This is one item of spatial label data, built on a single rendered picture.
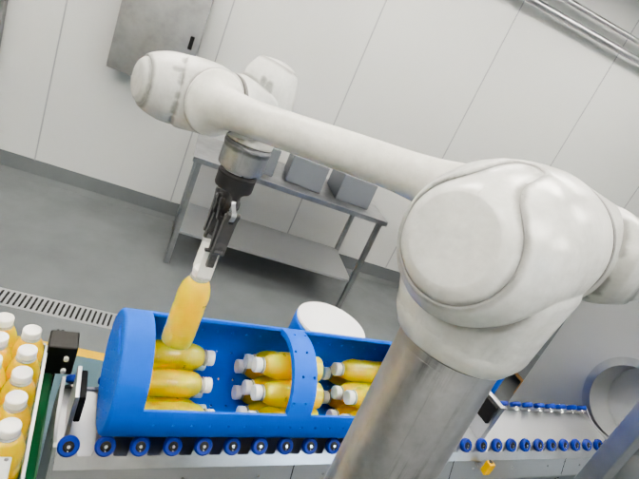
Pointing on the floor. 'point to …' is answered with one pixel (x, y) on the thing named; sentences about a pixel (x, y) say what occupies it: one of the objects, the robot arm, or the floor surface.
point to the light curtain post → (614, 449)
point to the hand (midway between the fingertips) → (205, 259)
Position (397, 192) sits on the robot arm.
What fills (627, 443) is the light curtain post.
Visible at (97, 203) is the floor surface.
